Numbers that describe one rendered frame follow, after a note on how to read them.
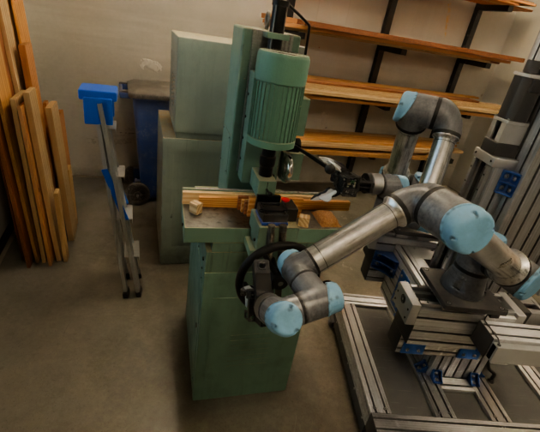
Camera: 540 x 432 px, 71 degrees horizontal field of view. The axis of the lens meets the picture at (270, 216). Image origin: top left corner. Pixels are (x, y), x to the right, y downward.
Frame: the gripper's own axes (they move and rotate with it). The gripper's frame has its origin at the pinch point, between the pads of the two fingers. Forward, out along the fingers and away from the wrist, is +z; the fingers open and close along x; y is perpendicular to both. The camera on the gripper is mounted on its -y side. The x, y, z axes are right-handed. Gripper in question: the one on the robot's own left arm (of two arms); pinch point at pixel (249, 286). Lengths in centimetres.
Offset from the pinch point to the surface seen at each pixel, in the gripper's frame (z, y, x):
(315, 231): 17.4, -17.1, 29.0
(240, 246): 20.8, -11.2, 1.3
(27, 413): 65, 59, -76
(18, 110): 104, -75, -96
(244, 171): 33, -40, 5
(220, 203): 29.6, -26.9, -4.7
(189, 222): 20.2, -19.5, -17.1
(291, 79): -1, -65, 12
